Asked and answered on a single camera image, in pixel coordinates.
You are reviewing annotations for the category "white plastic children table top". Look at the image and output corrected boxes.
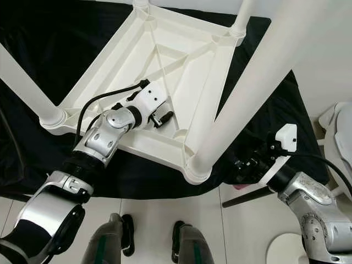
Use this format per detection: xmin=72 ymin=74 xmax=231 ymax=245
xmin=40 ymin=4 xmax=245 ymax=185

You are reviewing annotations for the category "white round stool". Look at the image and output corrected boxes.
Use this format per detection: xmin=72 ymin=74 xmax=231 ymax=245
xmin=265 ymin=232 xmax=309 ymax=264

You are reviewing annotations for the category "white rounded plastic object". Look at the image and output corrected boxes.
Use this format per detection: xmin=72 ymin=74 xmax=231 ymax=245
xmin=316 ymin=102 xmax=352 ymax=199

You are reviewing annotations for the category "grey robot right foot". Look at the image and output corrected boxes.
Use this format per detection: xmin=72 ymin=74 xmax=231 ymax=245
xmin=172 ymin=220 xmax=215 ymax=264

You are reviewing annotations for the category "grey robot foot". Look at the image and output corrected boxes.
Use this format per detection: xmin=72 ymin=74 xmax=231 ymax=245
xmin=80 ymin=213 xmax=135 ymax=264
xmin=172 ymin=220 xmax=215 ymax=264

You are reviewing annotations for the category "grey robot left foot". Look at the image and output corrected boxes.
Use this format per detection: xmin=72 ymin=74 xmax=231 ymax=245
xmin=80 ymin=213 xmax=135 ymax=264

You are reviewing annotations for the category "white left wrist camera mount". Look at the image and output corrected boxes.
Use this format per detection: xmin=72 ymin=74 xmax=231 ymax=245
xmin=132 ymin=82 xmax=170 ymax=128

